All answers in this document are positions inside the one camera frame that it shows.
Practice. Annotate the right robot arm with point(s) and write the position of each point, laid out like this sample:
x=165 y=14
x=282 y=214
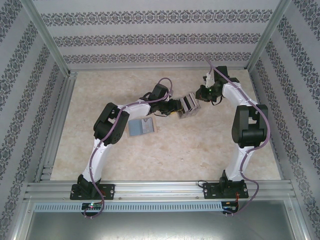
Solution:
x=250 y=125

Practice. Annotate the aluminium frame leg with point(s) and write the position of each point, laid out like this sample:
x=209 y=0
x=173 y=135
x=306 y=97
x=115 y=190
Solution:
x=21 y=220
x=298 y=220

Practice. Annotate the grey sheet metal panel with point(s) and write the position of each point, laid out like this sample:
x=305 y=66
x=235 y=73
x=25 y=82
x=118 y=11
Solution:
x=160 y=227

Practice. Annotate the pale card black stripe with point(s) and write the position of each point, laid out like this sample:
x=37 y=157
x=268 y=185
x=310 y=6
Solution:
x=184 y=105

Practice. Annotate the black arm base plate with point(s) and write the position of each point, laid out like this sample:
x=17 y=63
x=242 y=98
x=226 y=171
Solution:
x=210 y=191
x=110 y=191

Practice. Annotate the small green circuit board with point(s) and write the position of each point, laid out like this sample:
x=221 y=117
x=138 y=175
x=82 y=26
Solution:
x=92 y=205
x=230 y=208

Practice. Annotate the orange-edged card black stripe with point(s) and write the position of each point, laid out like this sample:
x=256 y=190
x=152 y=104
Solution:
x=194 y=101

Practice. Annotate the pale printed card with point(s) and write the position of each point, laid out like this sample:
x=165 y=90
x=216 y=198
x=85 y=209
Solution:
x=147 y=126

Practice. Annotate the slotted aluminium side rail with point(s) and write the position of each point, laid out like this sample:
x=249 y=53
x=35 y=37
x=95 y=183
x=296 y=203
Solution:
x=63 y=100

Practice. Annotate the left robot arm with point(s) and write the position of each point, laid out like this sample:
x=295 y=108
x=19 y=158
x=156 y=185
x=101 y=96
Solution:
x=110 y=125

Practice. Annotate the wide aluminium base rail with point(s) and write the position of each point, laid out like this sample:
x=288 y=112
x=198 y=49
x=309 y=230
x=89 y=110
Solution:
x=160 y=191

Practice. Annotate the aluminium frame post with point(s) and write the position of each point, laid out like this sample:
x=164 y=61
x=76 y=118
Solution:
x=267 y=37
x=52 y=42

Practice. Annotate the thin aluminium frame rail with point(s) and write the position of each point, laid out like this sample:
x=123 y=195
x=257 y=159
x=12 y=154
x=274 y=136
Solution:
x=160 y=69

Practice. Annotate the light blue box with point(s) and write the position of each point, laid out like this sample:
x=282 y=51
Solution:
x=135 y=127

